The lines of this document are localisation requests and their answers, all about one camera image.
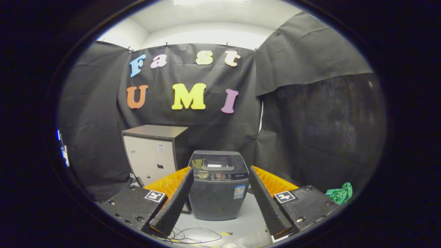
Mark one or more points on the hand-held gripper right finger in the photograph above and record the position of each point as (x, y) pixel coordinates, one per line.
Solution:
(270, 210)

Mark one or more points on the beige cabinet with dark top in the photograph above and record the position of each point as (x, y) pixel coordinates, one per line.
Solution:
(148, 158)

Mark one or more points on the white device with blue light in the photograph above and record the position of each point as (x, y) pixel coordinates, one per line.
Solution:
(63, 153)

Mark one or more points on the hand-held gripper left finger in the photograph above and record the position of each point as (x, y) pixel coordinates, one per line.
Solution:
(174, 206)

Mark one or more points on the ceiling light panel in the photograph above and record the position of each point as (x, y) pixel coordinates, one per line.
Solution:
(210, 2)

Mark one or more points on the black backdrop cloth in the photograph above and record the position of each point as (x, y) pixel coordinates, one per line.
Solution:
(96, 120)

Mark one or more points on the grey washing machine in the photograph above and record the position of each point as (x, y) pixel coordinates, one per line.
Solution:
(213, 203)

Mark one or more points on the green cloth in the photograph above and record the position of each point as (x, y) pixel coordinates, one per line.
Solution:
(340, 194)

